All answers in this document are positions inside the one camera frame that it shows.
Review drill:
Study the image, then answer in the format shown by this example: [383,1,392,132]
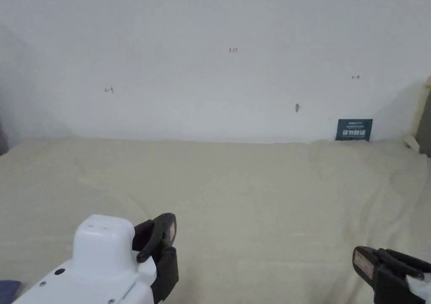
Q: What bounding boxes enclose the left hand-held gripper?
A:
[13,213,180,304]

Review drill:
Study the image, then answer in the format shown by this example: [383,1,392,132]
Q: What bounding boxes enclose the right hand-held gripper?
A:
[352,246,431,304]

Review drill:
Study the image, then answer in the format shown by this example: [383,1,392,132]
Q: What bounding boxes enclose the bed with beige sheet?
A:
[0,137,431,304]

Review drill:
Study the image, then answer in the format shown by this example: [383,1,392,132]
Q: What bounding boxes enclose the dark sign card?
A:
[335,118,374,143]

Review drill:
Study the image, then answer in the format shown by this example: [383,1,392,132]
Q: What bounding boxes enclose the dark blue garment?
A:
[0,279,25,302]

